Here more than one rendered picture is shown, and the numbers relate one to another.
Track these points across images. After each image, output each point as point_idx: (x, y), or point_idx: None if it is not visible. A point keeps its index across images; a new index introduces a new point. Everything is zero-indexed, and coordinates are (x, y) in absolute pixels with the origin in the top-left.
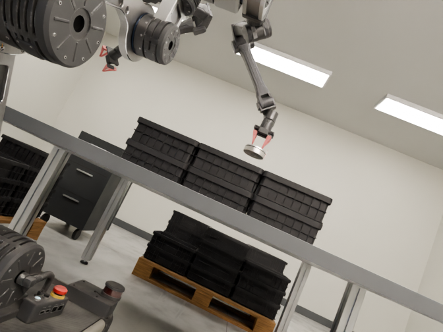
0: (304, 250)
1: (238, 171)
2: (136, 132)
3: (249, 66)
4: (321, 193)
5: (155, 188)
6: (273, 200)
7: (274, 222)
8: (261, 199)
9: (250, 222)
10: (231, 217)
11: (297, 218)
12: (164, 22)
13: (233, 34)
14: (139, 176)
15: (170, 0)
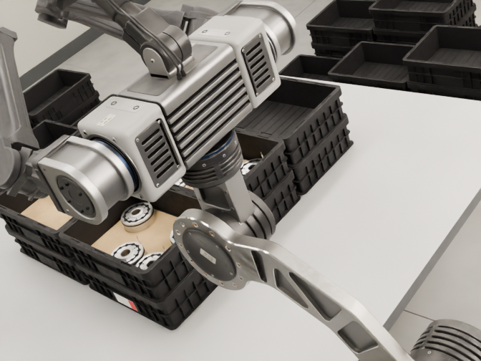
0: (473, 205)
1: (268, 171)
2: (157, 286)
3: (114, 30)
4: (333, 94)
5: (403, 309)
6: (307, 150)
7: (320, 163)
8: (303, 165)
9: (448, 237)
10: (440, 251)
11: (333, 137)
12: (257, 213)
13: (44, 11)
14: (391, 321)
15: (239, 188)
